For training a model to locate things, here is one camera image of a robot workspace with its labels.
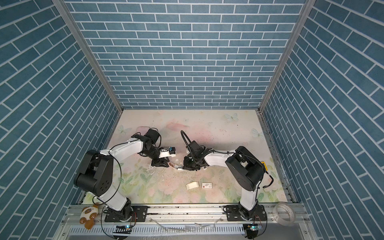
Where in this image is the staple box tray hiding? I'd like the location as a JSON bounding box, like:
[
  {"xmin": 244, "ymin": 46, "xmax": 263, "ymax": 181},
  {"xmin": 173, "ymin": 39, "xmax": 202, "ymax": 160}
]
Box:
[{"xmin": 186, "ymin": 181, "xmax": 199, "ymax": 190}]

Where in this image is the white staple box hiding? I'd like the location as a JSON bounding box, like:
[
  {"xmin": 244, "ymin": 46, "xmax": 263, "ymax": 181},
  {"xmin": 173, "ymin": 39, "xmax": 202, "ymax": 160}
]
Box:
[{"xmin": 202, "ymin": 183, "xmax": 213, "ymax": 189}]

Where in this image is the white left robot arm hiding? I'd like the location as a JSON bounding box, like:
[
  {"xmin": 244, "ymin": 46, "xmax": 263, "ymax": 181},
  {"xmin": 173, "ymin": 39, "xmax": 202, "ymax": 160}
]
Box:
[{"xmin": 74, "ymin": 128, "xmax": 176, "ymax": 222}]

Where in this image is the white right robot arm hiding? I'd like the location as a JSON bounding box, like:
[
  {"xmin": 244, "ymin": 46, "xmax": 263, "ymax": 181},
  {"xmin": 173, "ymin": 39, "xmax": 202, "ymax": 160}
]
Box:
[{"xmin": 183, "ymin": 141, "xmax": 268, "ymax": 220}]

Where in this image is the pink phone case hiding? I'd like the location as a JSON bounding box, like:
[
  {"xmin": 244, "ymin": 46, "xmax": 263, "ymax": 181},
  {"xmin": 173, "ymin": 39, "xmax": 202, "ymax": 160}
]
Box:
[{"xmin": 138, "ymin": 126, "xmax": 150, "ymax": 134}]

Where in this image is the yellow tape measure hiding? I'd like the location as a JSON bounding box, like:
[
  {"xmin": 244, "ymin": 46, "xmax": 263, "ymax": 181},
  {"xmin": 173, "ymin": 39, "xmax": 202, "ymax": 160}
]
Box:
[{"xmin": 261, "ymin": 162, "xmax": 268, "ymax": 172}]

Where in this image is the brown white plush toy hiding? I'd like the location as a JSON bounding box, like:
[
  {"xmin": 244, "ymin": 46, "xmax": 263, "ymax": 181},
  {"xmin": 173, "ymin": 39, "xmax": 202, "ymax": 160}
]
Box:
[{"xmin": 79, "ymin": 205, "xmax": 99, "ymax": 230}]

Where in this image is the clear tape roll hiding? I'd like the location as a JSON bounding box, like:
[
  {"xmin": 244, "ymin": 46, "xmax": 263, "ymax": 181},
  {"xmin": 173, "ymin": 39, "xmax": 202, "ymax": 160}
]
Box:
[{"xmin": 273, "ymin": 203, "xmax": 296, "ymax": 226}]

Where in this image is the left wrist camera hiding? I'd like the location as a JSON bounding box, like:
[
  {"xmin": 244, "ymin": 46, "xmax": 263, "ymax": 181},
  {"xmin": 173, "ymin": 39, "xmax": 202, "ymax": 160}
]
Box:
[{"xmin": 159, "ymin": 147, "xmax": 176, "ymax": 158}]

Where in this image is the aluminium corner frame post left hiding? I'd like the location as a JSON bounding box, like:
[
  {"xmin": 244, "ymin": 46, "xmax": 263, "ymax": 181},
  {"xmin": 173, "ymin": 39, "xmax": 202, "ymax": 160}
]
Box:
[{"xmin": 52, "ymin": 0, "xmax": 124, "ymax": 114}]

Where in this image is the aluminium corner frame post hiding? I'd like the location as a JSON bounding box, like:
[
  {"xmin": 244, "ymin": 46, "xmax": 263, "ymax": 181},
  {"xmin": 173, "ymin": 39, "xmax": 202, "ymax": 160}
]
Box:
[
  {"xmin": 52, "ymin": 0, "xmax": 124, "ymax": 114},
  {"xmin": 259, "ymin": 0, "xmax": 316, "ymax": 113}
]

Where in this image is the aluminium corner frame post right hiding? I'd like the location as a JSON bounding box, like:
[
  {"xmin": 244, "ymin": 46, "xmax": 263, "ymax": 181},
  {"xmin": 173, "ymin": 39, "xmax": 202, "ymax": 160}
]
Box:
[{"xmin": 259, "ymin": 0, "xmax": 316, "ymax": 113}]

